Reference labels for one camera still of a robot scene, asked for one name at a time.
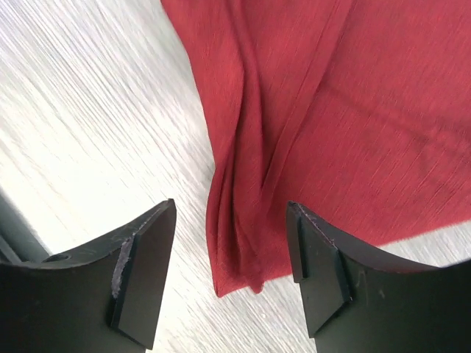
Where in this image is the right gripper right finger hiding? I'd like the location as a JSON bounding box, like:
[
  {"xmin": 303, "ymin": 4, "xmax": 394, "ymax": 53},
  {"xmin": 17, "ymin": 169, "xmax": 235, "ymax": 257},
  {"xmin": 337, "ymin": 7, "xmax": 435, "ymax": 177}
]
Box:
[{"xmin": 286, "ymin": 202, "xmax": 470, "ymax": 352}]

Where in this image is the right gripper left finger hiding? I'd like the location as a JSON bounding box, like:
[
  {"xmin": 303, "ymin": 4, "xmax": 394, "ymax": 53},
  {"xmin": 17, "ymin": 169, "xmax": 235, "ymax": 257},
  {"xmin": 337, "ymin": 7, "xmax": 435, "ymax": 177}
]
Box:
[{"xmin": 1, "ymin": 199, "xmax": 177, "ymax": 352}]

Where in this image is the red cloth napkin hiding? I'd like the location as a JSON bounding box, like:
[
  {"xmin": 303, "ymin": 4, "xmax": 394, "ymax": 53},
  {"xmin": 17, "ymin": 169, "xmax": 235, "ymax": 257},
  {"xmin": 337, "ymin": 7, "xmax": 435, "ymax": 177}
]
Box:
[{"xmin": 163, "ymin": 1, "xmax": 470, "ymax": 296}]

